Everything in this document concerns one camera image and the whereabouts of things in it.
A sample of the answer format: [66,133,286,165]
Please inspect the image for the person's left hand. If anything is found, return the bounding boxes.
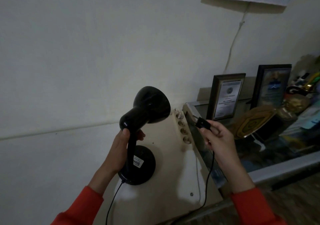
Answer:
[103,128,146,175]

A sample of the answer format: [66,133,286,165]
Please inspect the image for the person's right hand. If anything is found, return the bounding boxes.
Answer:
[199,119,240,167]

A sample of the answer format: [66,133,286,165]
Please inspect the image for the black power plug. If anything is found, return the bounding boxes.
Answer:
[192,115,213,132]

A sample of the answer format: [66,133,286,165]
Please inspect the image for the black desk lamp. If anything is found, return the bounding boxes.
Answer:
[117,86,171,186]

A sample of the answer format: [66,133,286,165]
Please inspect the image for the person's right forearm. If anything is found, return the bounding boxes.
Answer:
[221,157,288,225]

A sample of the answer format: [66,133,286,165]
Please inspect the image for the person's left forearm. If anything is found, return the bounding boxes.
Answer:
[51,163,118,225]

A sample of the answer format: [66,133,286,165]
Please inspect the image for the white power strip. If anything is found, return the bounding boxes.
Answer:
[173,108,194,145]

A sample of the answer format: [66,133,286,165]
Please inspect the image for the brown framed certificate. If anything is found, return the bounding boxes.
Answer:
[206,73,246,121]

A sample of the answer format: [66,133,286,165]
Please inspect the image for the golden octagonal plaque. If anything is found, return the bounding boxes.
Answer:
[234,105,277,140]

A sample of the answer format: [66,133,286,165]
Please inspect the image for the white cabinet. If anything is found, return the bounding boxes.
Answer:
[94,100,320,225]

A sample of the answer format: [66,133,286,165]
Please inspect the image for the black framed certificate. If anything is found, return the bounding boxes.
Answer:
[251,64,292,110]

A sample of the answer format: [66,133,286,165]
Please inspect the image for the bronze bust figurine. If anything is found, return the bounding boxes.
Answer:
[276,93,310,121]

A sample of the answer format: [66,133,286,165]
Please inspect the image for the pile of colourful items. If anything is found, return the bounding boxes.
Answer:
[282,53,320,153]

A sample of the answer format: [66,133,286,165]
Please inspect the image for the black lamp cord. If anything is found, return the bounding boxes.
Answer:
[105,150,216,225]

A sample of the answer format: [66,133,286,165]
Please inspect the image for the white wall cable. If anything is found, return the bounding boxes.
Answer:
[222,3,250,75]

